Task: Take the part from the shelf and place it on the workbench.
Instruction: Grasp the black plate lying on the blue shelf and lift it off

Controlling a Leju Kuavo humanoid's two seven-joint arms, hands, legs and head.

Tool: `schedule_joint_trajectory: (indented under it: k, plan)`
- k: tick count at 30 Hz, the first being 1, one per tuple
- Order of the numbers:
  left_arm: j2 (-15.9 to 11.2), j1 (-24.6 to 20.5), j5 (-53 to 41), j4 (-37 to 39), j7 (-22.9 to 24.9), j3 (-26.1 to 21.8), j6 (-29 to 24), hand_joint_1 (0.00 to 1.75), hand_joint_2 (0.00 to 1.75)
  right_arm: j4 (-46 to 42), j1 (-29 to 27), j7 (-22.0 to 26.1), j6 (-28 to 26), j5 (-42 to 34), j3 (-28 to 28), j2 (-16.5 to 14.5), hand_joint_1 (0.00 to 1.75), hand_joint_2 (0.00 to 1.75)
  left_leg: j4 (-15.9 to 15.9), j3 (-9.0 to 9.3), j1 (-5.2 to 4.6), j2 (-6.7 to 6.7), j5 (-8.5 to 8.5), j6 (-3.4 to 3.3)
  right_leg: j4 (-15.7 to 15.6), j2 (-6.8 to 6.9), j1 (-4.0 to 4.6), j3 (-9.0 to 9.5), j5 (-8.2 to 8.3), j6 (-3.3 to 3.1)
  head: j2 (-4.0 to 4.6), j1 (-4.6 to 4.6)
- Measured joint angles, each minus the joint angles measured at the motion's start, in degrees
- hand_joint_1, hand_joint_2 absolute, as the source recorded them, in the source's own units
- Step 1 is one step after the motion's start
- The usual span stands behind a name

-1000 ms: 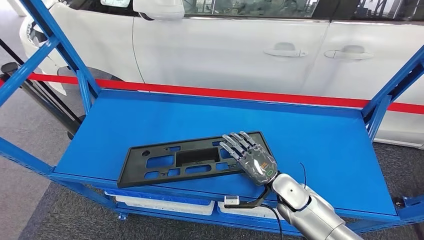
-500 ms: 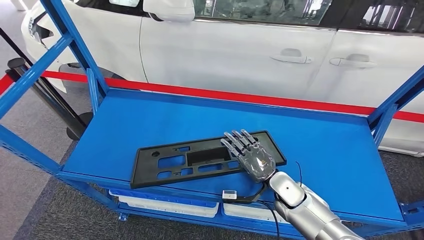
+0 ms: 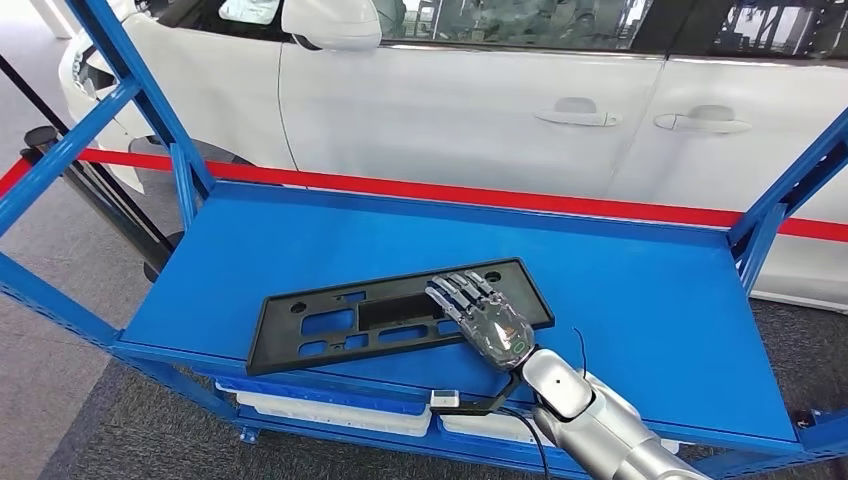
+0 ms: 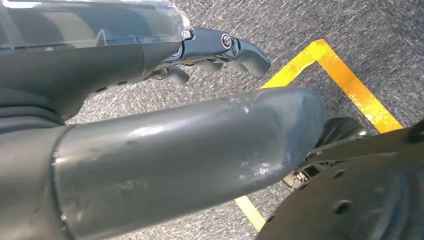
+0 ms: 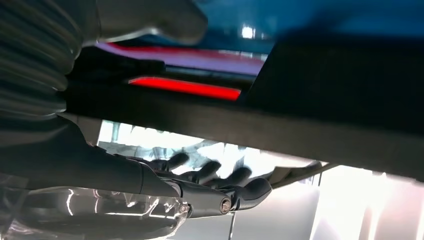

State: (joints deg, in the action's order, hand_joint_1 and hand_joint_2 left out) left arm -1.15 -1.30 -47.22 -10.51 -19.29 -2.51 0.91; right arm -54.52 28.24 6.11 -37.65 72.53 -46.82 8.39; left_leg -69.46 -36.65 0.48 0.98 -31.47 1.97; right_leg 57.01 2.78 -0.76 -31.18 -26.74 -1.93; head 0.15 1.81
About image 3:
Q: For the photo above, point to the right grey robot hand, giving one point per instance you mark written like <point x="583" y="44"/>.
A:
<point x="493" y="328"/>

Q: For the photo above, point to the black plastic frame part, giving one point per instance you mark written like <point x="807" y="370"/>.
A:
<point x="275" y="334"/>

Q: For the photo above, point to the blue metal shelf rack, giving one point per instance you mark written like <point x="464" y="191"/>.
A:
<point x="629" y="318"/>

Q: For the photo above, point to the red barrier belt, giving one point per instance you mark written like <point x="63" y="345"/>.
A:
<point x="464" y="195"/>

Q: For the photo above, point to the white car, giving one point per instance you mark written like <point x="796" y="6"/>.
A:
<point x="430" y="112"/>

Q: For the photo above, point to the white car side mirror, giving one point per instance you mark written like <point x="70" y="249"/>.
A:
<point x="331" y="23"/>

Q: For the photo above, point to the black barrier belt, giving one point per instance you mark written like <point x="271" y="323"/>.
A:
<point x="33" y="93"/>

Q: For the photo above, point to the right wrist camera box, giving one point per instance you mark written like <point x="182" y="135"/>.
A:
<point x="444" y="398"/>

